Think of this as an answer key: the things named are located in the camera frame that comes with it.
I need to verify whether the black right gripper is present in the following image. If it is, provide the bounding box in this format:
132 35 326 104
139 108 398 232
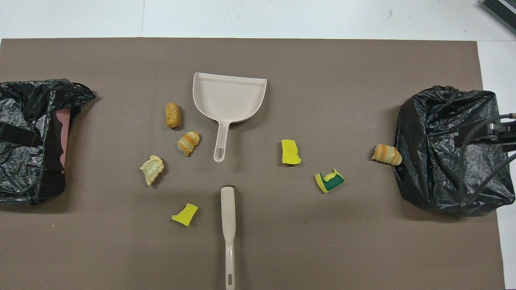
458 120 516 152

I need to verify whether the brown table mat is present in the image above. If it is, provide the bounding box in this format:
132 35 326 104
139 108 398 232
0 37 506 290

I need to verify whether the beige brush with black bristles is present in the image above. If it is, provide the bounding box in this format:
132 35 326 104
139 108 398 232
220 186 236 290

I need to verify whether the dark ribbed grille device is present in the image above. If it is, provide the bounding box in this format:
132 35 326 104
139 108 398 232
480 0 516 35

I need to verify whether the plain yellow sponge piece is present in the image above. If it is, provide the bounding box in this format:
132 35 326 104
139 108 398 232
281 139 302 166

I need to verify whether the curled yellow green sponge piece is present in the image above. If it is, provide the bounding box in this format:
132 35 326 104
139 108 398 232
314 168 346 194

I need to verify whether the orange striped toy croissant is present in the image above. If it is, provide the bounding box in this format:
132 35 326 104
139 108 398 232
177 131 201 157
371 144 403 166

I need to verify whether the beige plastic dustpan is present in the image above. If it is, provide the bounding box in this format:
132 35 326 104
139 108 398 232
192 72 268 162

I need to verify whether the pink bin box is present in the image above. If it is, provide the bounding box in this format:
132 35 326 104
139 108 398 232
54 110 71 174

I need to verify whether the pale yellow toy pastry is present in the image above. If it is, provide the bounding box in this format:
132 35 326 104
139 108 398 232
139 155 165 186

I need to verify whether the black trash bag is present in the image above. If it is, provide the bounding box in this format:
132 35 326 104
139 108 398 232
0 79 96 205
393 85 516 217

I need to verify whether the brown cracked toy bread roll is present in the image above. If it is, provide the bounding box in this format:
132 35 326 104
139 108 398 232
165 102 181 129

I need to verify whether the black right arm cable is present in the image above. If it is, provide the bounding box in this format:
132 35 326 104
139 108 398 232
458 114 516 206

